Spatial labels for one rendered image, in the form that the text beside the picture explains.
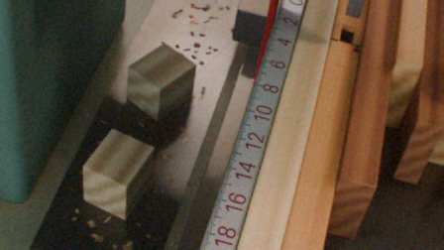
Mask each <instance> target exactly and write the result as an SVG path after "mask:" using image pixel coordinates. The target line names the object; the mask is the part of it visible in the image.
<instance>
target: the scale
mask: <svg viewBox="0 0 444 250"><path fill-rule="evenodd" d="M304 1H305V0H282V1H281V5H280V7H279V12H278V14H277V19H276V22H275V26H274V28H273V32H272V34H271V39H270V41H269V43H268V47H267V49H266V54H265V56H264V61H263V63H262V65H261V69H260V71H259V76H258V78H257V81H256V85H255V87H254V92H253V94H252V96H251V100H250V102H249V107H248V109H247V112H246V116H245V118H244V121H243V125H242V127H241V131H240V134H239V136H238V140H237V143H236V147H235V149H234V152H233V156H232V158H231V160H230V165H229V167H228V171H227V174H226V176H225V180H224V183H223V187H222V188H221V190H220V194H219V197H218V199H217V204H216V206H215V210H214V212H213V214H212V219H211V221H210V225H209V227H208V229H207V234H206V236H205V240H204V243H203V247H202V249H201V250H233V246H234V244H235V239H236V237H237V234H238V229H239V227H240V222H241V220H242V217H243V212H244V210H245V207H246V203H247V200H248V195H249V193H250V190H251V186H252V183H253V181H254V176H255V173H256V168H257V166H258V164H259V159H260V156H261V153H262V149H263V147H264V142H265V139H266V137H267V132H268V129H269V125H270V122H271V120H272V115H273V112H274V108H275V105H276V102H277V97H278V91H279V88H280V86H281V81H282V78H283V73H284V71H285V69H286V64H287V61H288V56H289V54H290V49H291V47H292V42H293V39H294V37H295V32H296V30H297V25H298V22H299V17H300V15H301V11H302V8H303V4H304Z"/></svg>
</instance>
